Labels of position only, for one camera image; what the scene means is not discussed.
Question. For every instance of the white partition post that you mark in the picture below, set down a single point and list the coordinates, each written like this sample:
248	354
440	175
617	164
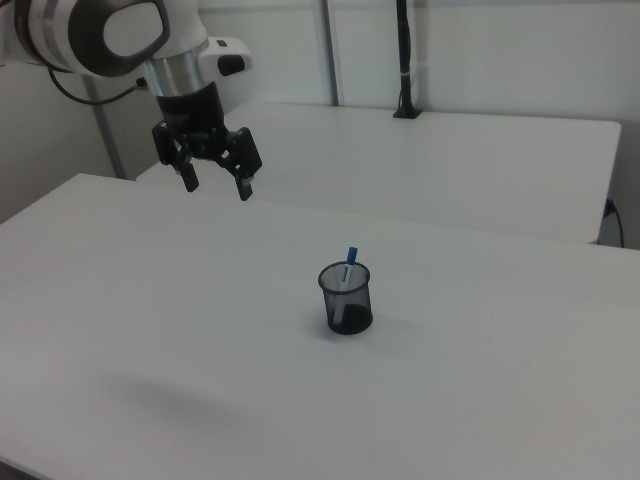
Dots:
332	50

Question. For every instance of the black clamped camera pole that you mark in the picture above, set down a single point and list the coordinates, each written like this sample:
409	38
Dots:
404	50

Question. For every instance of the blue capped white marker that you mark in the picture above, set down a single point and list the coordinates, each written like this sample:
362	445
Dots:
352	255

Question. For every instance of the white side table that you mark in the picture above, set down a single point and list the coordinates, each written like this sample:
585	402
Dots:
400	165

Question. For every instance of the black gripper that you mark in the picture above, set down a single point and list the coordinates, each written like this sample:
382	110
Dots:
192	117

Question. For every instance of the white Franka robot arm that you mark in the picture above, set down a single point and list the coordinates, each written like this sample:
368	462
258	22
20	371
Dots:
55	30

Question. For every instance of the black mesh pen cup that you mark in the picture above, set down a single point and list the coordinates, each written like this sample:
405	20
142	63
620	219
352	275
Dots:
358	320

